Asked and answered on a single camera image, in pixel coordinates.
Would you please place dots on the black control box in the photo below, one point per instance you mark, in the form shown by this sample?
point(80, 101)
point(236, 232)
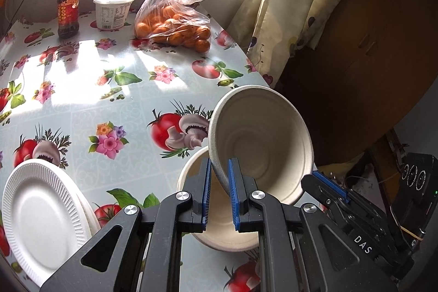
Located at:
point(416, 198)

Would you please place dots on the white plastic tub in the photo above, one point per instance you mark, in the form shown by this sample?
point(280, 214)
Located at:
point(111, 14)

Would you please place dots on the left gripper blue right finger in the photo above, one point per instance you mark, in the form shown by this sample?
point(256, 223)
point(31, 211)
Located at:
point(244, 210)

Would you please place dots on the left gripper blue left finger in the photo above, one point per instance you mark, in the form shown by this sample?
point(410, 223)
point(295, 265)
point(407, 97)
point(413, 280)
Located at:
point(201, 195)

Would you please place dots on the red chili sauce jar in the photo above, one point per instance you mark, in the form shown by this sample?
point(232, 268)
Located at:
point(68, 18)

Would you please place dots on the large beige paper bowl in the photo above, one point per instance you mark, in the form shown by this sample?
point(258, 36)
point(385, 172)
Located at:
point(220, 233)

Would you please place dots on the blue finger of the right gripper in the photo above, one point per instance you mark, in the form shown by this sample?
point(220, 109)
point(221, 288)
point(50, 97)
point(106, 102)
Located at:
point(328, 184)

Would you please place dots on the floral vegetable print tablecloth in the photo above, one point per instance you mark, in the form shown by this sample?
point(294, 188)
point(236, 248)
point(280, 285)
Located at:
point(106, 99)

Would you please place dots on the small beige paper bowl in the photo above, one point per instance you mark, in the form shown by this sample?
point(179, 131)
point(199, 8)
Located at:
point(268, 136)

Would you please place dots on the plastic bag of oranges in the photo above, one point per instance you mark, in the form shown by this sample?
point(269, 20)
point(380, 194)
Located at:
point(175, 23)

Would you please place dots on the white paper plate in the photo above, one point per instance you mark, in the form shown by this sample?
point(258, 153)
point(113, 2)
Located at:
point(46, 217)

